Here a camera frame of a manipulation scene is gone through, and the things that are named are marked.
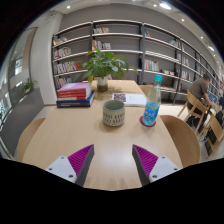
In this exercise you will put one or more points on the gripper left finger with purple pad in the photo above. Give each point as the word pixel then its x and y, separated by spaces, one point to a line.
pixel 73 168

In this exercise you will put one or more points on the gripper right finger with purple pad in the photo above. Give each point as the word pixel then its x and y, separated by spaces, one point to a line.
pixel 151 167

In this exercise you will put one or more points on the clear plastic water bottle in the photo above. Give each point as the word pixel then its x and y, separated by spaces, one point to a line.
pixel 153 100

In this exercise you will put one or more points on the wooden table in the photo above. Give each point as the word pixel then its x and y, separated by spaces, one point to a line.
pixel 67 130

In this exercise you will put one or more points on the wooden chair right near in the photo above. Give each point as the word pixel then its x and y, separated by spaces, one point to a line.
pixel 184 139

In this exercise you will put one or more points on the round red coaster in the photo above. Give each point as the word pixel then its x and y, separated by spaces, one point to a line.
pixel 147 123

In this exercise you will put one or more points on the wooden chair left near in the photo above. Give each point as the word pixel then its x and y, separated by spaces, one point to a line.
pixel 26 137

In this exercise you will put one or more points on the blue bottom book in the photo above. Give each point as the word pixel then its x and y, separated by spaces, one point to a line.
pixel 77 103

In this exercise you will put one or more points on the speckled ceramic cup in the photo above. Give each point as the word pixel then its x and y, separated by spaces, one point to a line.
pixel 113 113

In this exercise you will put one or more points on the white open booklet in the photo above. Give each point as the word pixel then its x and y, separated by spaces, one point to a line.
pixel 130 99

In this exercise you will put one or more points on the red top book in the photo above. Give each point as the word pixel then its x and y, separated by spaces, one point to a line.
pixel 76 91

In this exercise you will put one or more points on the wooden chair under man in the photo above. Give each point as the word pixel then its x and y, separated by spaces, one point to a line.
pixel 195 108

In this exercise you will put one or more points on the seated man brown shirt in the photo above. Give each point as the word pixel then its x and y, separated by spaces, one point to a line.
pixel 199 89

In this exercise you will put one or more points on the small plant by window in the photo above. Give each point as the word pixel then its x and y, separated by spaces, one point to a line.
pixel 29 86

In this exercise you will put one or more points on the potted green plant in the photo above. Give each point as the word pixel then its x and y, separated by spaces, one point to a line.
pixel 101 65

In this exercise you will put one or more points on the large grey bookshelf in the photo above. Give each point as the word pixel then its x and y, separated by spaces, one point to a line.
pixel 149 49

